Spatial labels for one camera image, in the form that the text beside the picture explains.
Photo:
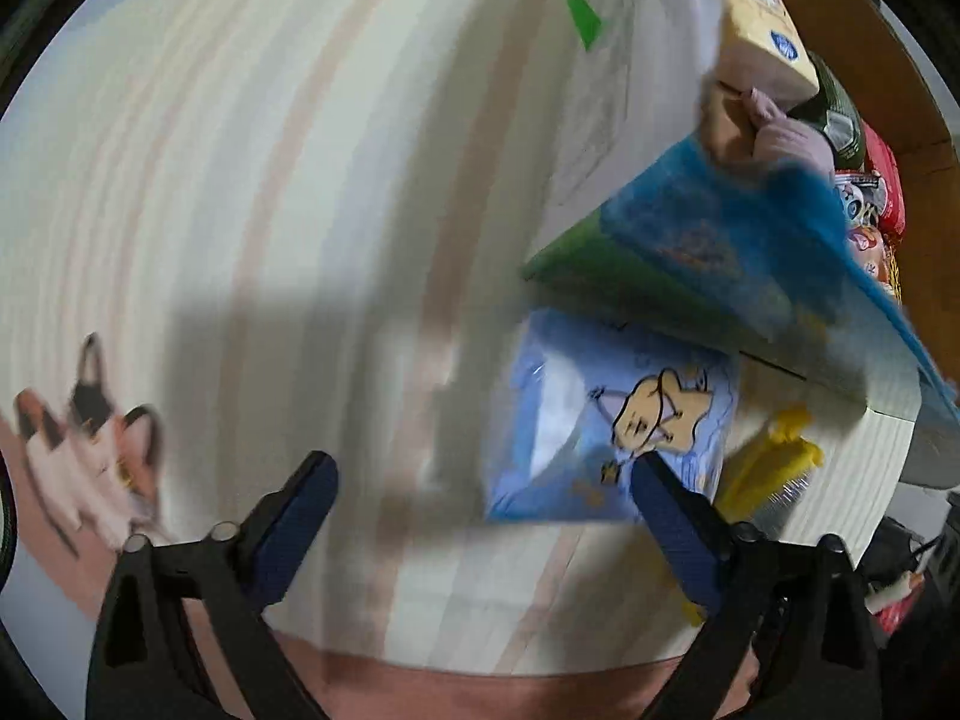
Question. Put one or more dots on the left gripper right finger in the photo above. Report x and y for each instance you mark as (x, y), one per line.
(797, 609)

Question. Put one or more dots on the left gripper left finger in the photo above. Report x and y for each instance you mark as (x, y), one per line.
(145, 662)

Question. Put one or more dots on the yellow clear pouch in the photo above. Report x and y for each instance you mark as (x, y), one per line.
(767, 477)

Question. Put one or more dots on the blue tissue pack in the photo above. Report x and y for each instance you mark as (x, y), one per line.
(584, 399)

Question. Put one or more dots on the red snack packet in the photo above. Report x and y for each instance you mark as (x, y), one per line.
(881, 160)

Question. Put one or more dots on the purple plush toy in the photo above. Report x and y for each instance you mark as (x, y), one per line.
(780, 138)

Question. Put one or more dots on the green wipes pack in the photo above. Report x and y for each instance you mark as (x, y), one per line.
(832, 113)

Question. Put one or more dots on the yellow tissue box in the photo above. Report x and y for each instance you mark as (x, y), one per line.
(761, 48)

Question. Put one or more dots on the cartoon snack packet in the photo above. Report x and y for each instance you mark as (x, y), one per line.
(863, 197)

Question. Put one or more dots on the striped cat tablecloth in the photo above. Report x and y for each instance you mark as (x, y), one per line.
(296, 225)

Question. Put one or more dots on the open cardboard box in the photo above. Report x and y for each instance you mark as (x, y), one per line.
(766, 262)

